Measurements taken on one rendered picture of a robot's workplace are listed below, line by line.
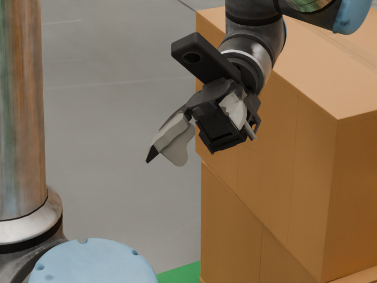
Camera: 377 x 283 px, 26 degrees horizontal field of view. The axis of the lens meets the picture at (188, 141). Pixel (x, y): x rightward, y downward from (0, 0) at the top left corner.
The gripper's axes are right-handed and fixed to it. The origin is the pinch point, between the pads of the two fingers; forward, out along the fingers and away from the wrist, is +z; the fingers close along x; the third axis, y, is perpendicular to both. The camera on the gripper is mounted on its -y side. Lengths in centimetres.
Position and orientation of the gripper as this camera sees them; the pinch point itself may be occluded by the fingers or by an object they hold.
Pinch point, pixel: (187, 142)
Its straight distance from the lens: 105.9
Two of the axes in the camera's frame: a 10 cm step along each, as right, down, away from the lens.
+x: -8.0, 2.9, 5.2
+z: -3.0, 5.6, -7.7
